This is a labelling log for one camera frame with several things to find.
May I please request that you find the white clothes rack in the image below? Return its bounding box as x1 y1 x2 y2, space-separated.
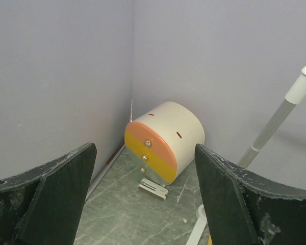
187 66 306 244

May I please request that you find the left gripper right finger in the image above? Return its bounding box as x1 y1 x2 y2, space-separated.
195 144 306 244

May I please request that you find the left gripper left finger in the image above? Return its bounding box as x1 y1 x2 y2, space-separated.
0 143 96 244

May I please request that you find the beige drum with orange face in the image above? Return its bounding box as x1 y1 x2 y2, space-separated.
124 102 206 200

